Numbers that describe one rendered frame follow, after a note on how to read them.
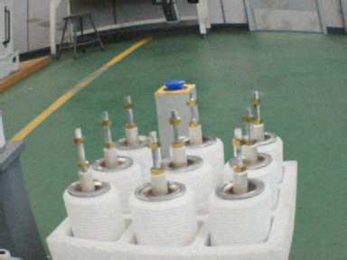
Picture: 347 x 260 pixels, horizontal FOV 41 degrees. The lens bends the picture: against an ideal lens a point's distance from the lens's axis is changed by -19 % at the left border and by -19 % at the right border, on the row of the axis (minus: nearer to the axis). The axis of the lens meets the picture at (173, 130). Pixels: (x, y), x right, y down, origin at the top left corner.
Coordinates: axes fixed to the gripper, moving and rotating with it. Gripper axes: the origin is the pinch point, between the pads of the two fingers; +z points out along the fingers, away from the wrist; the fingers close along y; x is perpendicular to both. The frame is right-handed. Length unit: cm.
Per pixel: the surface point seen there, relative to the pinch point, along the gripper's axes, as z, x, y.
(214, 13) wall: 180, 178, 418
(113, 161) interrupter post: 21.7, 12.9, -13.6
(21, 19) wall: 124, 408, 356
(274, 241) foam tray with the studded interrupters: 25.7, -18.9, -25.3
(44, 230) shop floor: 50, 47, -12
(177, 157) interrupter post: 21.6, 2.0, -11.4
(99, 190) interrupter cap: 18.6, 8.8, -24.3
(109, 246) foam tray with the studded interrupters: 23.7, 5.3, -32.0
